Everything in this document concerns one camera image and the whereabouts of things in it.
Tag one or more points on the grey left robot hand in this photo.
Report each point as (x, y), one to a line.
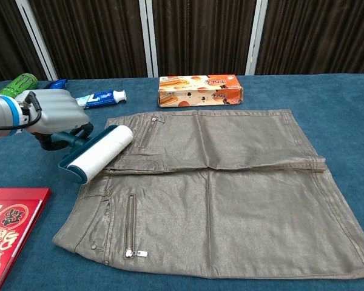
(57, 109)

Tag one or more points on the teal and white lint roller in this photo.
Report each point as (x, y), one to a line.
(103, 148)

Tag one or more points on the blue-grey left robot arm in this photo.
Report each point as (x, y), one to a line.
(0, 112)

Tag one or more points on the blue snack wrapper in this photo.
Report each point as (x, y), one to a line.
(59, 83)

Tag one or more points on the green energy drink can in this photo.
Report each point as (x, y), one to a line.
(21, 83)

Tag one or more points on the blue and white toothpaste tube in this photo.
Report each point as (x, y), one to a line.
(106, 97)

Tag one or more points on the dark pleated screen panel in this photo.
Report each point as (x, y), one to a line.
(315, 33)
(200, 36)
(6, 36)
(94, 36)

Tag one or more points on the red spiral calendar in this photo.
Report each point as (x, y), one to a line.
(12, 224)

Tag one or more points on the orange snack box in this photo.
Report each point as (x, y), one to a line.
(200, 91)

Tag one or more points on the taupe shiny zip skirt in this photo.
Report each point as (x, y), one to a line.
(230, 197)

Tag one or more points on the blue felt table cover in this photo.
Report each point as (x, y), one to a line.
(336, 121)

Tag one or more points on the white screen frame post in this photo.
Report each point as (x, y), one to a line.
(256, 36)
(36, 39)
(150, 45)

